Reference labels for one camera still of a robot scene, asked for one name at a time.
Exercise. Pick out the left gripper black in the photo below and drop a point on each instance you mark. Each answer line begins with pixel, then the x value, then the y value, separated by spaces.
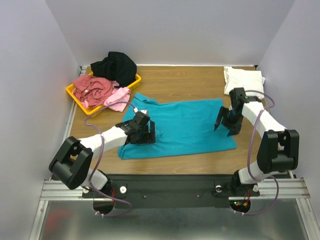
pixel 149 137

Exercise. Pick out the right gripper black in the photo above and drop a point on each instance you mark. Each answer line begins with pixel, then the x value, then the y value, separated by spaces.
pixel 230 119

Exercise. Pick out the teal t-shirt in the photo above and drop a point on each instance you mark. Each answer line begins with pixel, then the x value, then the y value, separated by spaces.
pixel 181 128

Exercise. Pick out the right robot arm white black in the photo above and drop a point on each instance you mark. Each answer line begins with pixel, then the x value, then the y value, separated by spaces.
pixel 278 151

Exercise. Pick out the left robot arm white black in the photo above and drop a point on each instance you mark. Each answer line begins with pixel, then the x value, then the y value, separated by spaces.
pixel 71 163

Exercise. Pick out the folded white t-shirt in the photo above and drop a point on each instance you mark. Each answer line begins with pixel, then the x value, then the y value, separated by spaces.
pixel 247 79

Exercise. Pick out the yellow plastic bin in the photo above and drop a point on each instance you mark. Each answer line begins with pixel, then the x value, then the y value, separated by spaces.
pixel 93 111

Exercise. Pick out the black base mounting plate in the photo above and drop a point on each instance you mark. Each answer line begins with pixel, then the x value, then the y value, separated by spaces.
pixel 149 191

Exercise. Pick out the left silver knob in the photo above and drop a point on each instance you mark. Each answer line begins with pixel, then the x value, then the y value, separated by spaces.
pixel 123 189

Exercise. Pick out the silver knob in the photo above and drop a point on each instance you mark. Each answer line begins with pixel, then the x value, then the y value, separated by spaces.
pixel 123 189
pixel 218 189

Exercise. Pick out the dusty rose t-shirt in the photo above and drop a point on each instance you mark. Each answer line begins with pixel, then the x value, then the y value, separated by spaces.
pixel 92 91

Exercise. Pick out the right silver knob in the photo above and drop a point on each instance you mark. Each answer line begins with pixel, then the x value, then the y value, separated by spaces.
pixel 218 189

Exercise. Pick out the black t-shirt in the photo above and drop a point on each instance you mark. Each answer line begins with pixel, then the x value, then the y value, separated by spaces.
pixel 116 66

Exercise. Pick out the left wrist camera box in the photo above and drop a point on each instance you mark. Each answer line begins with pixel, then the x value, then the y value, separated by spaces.
pixel 134 125

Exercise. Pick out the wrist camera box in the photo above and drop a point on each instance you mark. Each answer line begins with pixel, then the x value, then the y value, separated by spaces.
pixel 238 98
pixel 134 125

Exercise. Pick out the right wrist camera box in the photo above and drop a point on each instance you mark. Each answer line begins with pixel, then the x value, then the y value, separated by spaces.
pixel 238 98

